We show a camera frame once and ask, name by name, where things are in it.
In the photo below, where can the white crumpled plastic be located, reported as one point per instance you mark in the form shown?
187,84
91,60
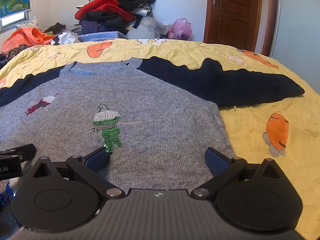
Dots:
65,38

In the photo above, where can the pink plastic bag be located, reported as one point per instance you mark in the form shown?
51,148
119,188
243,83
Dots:
180,29

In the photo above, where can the window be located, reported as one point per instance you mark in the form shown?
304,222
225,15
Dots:
11,20

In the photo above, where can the yellow carrot print bedspread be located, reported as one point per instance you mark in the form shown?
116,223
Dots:
246,126

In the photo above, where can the dark brown garment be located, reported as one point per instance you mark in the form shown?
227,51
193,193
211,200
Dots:
56,28

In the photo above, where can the patterned pillow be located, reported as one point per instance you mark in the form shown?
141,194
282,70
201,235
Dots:
28,23

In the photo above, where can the orange plastic bag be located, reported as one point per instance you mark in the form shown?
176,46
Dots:
25,37

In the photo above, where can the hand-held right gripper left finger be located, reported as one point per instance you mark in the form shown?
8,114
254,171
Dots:
97,159

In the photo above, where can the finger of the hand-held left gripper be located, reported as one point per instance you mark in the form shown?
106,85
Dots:
26,152

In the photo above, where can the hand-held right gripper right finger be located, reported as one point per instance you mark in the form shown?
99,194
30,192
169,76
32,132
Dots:
216,162

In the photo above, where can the pile of dark and red clothes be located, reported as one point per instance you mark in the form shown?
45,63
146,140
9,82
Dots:
112,7

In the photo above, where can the grey sweater with navy sleeves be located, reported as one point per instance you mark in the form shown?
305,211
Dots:
160,110

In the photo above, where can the brown wooden door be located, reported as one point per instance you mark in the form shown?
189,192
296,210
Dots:
233,12

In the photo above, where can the frosted glass wardrobe door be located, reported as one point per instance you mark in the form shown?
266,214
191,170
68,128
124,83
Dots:
297,22

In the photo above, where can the blue knit cloth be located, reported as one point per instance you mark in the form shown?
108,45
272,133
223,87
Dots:
102,36

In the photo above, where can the leopard print cloth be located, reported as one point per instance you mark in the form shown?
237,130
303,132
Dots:
15,51

